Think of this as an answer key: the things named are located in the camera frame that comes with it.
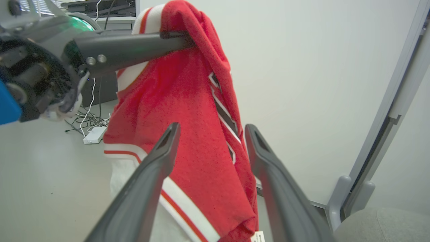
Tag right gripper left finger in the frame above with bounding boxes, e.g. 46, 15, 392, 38
84, 123, 181, 242

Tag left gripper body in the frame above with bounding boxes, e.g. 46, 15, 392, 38
0, 15, 102, 123

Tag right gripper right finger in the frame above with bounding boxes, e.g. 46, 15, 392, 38
245, 124, 335, 242

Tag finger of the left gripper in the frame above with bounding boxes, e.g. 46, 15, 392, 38
73, 31, 196, 78

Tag red jersey with white stripes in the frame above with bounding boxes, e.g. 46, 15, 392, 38
103, 0, 266, 242

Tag blue plastic block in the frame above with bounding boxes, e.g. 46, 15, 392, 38
0, 78, 23, 125

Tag black cabinet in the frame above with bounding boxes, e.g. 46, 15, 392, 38
80, 70, 119, 109

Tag flat white box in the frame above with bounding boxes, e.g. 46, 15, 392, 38
83, 126, 108, 145

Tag grey fabric sofa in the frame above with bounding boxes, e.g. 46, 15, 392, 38
333, 206, 430, 242

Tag white partition panel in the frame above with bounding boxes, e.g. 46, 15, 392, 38
365, 66, 430, 216
139, 0, 421, 206

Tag white power strip with cables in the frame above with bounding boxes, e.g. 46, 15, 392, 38
64, 77, 111, 133
77, 77, 111, 136

